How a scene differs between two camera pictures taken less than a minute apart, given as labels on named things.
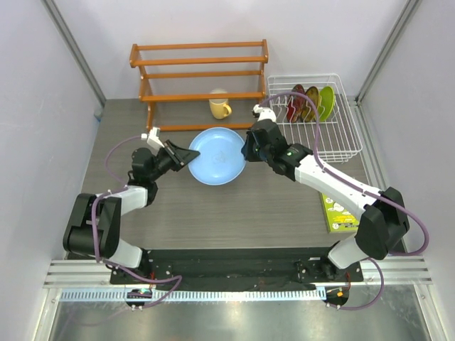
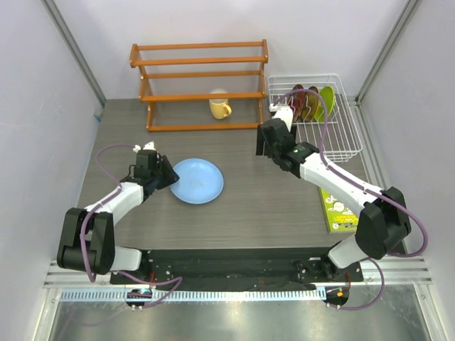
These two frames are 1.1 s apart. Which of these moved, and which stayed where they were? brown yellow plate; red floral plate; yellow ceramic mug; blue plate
Moved: blue plate
Stayed: yellow ceramic mug; red floral plate; brown yellow plate
